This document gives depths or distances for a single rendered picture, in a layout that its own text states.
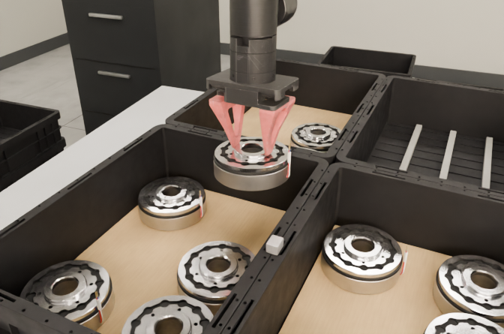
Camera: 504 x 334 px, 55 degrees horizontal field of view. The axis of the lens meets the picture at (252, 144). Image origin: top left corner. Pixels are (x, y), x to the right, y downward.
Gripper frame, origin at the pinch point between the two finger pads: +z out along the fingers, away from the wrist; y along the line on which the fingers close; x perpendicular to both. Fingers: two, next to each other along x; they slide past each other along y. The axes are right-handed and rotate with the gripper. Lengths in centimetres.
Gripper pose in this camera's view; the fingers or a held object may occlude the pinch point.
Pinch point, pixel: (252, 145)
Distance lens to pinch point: 64.2
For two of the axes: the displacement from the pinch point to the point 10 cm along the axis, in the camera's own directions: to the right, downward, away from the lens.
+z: -0.1, 9.2, 4.0
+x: -4.7, 3.5, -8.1
